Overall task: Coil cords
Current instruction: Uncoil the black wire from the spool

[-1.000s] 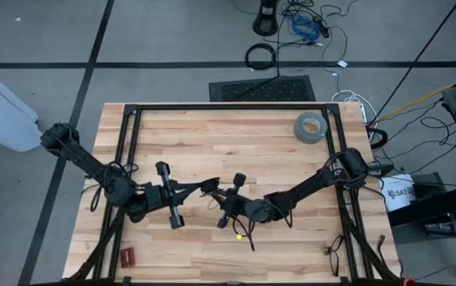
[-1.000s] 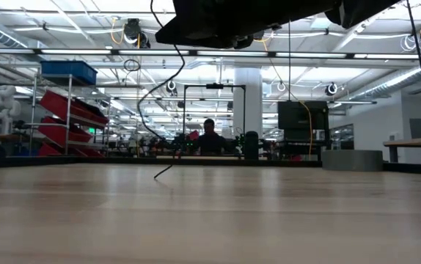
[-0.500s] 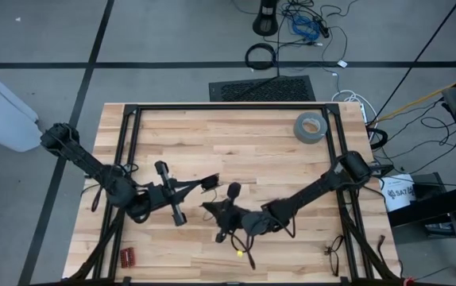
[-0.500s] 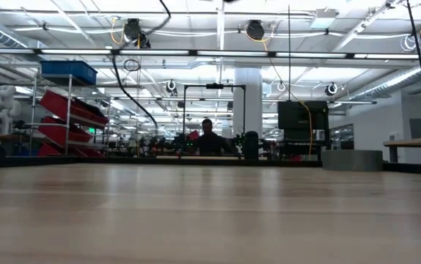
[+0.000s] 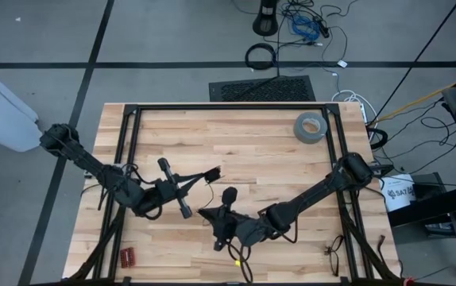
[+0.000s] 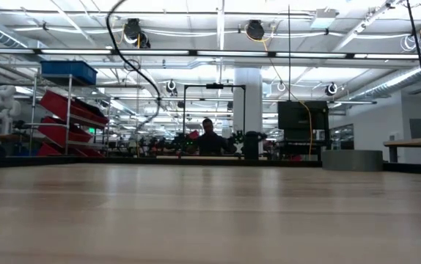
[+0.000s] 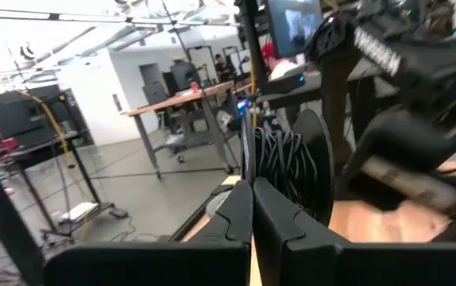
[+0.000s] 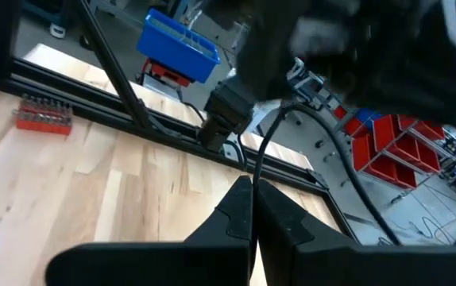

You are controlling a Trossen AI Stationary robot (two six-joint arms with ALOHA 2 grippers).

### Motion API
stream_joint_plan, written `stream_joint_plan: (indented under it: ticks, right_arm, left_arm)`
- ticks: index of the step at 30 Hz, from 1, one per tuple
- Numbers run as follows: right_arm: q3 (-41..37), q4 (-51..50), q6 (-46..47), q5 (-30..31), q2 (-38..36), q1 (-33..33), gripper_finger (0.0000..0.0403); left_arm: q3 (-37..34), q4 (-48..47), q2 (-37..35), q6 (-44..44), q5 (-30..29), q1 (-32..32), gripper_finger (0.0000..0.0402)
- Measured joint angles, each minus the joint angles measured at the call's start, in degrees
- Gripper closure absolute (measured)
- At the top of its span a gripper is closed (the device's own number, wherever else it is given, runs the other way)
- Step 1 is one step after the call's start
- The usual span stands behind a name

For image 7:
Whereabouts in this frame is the computer monitor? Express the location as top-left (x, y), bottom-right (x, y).
top-left (265, 0), bottom-right (325, 59)

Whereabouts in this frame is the black equipment cart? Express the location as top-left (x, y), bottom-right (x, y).
top-left (0, 84), bottom-right (116, 239)

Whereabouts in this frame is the long wooden table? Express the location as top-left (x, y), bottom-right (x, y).
top-left (127, 80), bottom-right (253, 180)

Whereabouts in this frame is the black computer box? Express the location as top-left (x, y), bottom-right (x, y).
top-left (267, 73), bottom-right (307, 95)

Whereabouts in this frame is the thin black cord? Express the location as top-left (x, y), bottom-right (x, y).
top-left (253, 126), bottom-right (319, 218)

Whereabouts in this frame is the black cord spool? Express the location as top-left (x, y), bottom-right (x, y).
top-left (240, 106), bottom-right (335, 228)

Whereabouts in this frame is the person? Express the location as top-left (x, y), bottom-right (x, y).
top-left (213, 53), bottom-right (233, 83)
top-left (260, 41), bottom-right (307, 80)

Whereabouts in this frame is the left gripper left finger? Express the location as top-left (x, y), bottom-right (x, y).
top-left (44, 180), bottom-right (254, 286)

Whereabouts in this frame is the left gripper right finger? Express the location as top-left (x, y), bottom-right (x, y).
top-left (253, 176), bottom-right (456, 286)

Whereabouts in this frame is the black aluminium table frame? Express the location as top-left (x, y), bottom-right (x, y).
top-left (168, 183), bottom-right (235, 242)

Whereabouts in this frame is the white flat box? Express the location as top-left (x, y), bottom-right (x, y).
top-left (58, 201), bottom-right (101, 224)

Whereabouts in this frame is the black equipment case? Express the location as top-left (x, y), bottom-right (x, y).
top-left (169, 59), bottom-right (202, 93)

